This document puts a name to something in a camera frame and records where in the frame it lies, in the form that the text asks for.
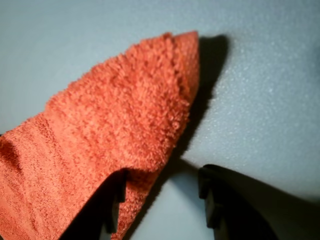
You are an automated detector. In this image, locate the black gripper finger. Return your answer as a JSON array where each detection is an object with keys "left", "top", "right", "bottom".
[
  {"left": 59, "top": 170, "right": 127, "bottom": 240},
  {"left": 198, "top": 164, "right": 281, "bottom": 240}
]

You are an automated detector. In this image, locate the orange terry towel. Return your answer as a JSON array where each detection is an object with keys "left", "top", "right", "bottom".
[{"left": 0, "top": 30, "right": 201, "bottom": 240}]

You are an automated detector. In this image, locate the grey table mat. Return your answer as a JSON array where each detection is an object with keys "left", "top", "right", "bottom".
[{"left": 0, "top": 0, "right": 320, "bottom": 240}]

